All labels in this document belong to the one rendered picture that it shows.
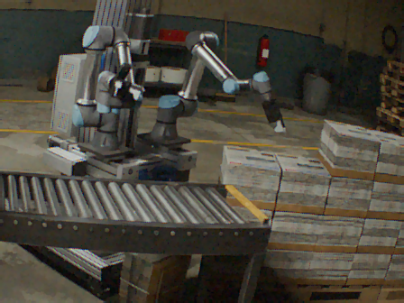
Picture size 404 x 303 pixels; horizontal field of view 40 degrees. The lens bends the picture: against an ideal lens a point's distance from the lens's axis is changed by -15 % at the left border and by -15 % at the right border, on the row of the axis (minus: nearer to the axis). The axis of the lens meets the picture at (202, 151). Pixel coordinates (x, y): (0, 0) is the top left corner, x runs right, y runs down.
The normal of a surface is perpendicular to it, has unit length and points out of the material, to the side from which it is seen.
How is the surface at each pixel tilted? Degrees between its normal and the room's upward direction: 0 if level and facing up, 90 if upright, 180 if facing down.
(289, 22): 90
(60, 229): 90
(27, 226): 90
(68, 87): 90
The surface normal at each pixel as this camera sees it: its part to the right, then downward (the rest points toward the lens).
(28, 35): 0.32, 0.28
